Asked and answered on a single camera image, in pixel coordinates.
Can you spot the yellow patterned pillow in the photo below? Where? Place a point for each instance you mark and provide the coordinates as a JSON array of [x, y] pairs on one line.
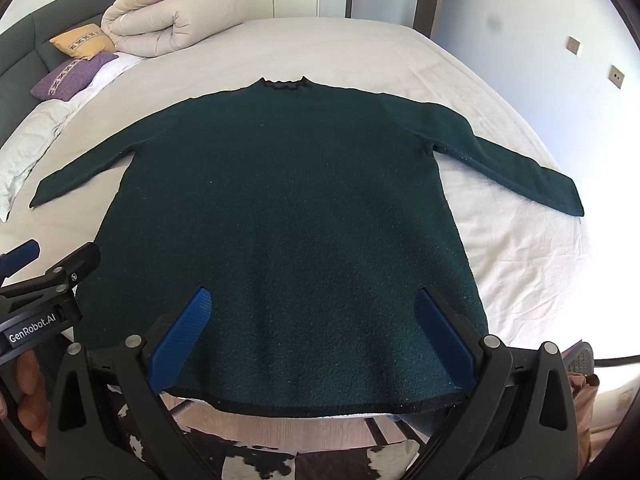
[[82, 40]]

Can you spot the person's left hand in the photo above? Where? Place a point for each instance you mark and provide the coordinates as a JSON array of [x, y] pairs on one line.
[[27, 382]]

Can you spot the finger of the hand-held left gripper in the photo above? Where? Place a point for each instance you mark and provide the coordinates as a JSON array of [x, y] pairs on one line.
[[75, 265], [21, 256]]

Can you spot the bed with white sheet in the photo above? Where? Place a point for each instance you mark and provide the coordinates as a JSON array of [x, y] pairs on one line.
[[500, 260]]

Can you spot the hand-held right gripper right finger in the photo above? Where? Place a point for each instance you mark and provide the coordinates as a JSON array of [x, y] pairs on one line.
[[444, 340]]

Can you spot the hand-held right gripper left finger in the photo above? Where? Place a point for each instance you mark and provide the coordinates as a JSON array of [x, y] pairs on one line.
[[186, 337]]

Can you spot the purple patterned pillow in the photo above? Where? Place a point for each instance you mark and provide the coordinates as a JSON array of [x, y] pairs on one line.
[[65, 77]]

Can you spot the black mesh office chair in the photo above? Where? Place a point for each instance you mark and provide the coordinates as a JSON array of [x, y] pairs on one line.
[[580, 357]]

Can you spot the white pillow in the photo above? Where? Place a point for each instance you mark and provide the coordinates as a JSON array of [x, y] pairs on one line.
[[25, 145]]

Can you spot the dark green sweater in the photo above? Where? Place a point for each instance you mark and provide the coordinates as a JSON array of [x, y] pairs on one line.
[[280, 210]]

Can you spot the cowhide rug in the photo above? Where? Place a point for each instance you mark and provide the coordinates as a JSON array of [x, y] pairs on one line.
[[250, 460]]

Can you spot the grey upholstered headboard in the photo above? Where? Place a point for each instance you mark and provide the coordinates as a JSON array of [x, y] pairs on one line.
[[30, 35]]

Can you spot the folded beige duvet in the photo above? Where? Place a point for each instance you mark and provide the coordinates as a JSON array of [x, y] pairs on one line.
[[165, 25]]

